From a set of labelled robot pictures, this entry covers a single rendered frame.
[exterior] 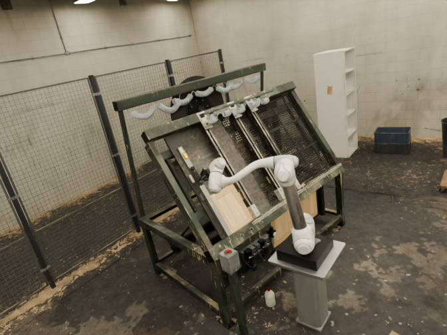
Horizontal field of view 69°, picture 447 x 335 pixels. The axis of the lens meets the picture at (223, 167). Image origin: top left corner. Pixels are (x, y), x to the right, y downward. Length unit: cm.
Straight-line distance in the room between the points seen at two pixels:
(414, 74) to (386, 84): 52
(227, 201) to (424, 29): 559
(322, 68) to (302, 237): 457
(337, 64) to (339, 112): 90
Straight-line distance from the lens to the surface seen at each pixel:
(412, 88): 779
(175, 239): 341
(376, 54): 782
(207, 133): 330
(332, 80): 665
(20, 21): 749
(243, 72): 435
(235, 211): 318
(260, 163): 256
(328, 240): 298
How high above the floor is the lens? 254
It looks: 21 degrees down
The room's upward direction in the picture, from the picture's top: 11 degrees counter-clockwise
